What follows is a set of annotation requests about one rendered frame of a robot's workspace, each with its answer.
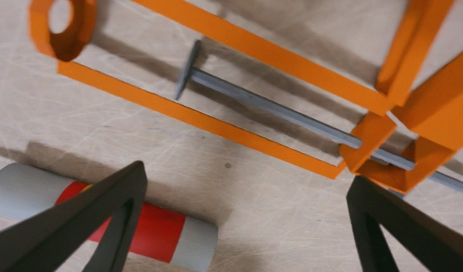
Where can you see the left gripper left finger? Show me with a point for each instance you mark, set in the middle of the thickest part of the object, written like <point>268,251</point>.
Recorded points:
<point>45,241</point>

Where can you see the red and white cylinder with yellow stripe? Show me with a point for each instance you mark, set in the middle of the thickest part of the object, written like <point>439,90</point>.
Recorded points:
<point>161,234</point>

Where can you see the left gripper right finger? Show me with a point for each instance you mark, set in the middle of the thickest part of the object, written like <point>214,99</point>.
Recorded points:
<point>436,246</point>

